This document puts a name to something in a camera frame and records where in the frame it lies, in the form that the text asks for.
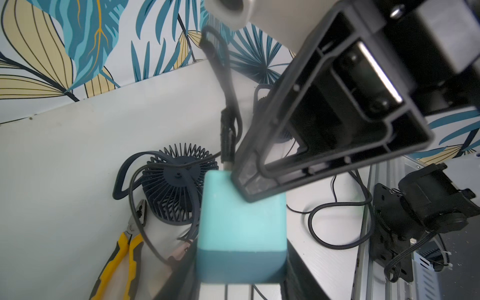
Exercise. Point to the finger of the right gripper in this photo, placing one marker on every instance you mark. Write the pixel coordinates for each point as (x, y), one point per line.
(297, 138)

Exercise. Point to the teal USB power adapter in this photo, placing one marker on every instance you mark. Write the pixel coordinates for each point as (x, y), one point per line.
(240, 242)

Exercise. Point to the yellow black pliers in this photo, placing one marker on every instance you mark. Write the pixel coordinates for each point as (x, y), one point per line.
(130, 243)

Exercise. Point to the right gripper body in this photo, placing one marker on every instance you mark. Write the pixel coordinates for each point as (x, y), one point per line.
(412, 45)

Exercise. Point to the navy desk fan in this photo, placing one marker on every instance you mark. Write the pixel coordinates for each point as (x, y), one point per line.
(165, 188)

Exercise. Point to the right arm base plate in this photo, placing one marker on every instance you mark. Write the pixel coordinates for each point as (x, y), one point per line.
(391, 221)

